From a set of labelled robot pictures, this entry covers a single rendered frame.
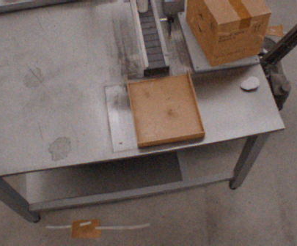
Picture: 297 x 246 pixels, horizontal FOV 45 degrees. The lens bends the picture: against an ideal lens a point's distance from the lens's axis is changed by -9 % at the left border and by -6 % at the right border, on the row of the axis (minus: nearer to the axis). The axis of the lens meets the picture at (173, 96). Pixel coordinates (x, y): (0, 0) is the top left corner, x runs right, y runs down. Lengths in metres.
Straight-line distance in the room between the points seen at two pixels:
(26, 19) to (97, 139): 0.80
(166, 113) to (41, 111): 0.52
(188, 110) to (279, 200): 1.04
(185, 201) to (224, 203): 0.23
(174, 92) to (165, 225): 0.91
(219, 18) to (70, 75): 0.68
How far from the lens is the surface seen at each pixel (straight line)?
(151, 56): 1.60
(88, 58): 1.70
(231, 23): 1.44
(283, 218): 2.30
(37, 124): 1.56
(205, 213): 2.22
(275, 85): 2.35
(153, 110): 1.50
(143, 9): 1.76
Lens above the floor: 2.13
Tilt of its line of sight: 57 degrees down
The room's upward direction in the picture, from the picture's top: 3 degrees clockwise
